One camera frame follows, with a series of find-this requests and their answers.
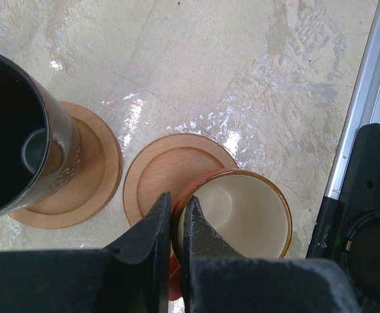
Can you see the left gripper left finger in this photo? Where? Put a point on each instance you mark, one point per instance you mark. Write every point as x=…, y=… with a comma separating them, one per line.
x=131, y=274

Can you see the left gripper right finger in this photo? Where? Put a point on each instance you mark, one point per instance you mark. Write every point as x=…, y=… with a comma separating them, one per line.
x=216, y=278

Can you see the orange cup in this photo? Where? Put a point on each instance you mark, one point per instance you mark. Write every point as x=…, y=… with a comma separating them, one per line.
x=246, y=209

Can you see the light wooden coaster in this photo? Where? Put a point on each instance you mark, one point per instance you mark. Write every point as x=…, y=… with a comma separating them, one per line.
x=168, y=164
x=93, y=184

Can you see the dark brown cup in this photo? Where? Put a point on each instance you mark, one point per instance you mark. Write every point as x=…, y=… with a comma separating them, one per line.
x=40, y=145

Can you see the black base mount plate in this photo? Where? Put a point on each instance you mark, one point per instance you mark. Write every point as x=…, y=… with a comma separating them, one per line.
x=347, y=230

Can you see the aluminium rail frame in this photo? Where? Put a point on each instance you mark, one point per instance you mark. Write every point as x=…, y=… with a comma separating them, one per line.
x=364, y=108

